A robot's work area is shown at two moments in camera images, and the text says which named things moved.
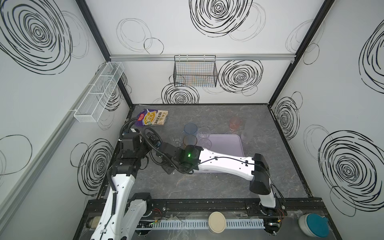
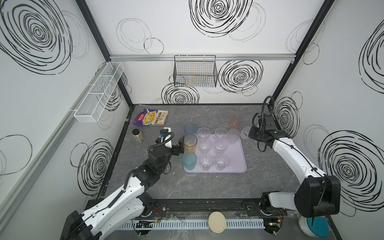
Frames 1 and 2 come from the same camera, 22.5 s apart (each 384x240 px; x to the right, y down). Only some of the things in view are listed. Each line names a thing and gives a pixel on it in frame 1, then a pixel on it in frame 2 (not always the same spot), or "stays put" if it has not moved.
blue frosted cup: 190,128 stays put
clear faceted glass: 205,143 stays put
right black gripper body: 170,162 to 256,133
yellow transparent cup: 190,139 stays put
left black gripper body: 153,141 to 175,151
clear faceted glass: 203,132 stays put
